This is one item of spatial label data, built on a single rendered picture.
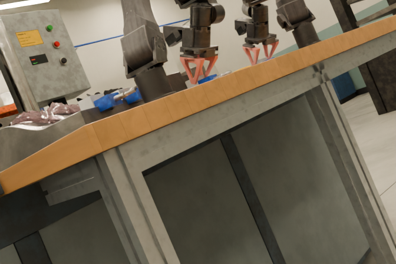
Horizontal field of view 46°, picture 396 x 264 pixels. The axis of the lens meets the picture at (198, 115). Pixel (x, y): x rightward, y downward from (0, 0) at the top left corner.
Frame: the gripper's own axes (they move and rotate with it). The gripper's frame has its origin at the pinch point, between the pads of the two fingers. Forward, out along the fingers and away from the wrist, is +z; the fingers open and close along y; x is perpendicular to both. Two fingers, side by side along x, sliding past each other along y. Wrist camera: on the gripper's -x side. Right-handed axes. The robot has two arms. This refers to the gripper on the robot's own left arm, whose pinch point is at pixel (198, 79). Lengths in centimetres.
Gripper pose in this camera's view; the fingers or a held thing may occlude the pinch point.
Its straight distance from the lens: 128.6
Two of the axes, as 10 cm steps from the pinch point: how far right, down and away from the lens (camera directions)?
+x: 8.6, 1.6, -4.9
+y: -5.1, 2.1, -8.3
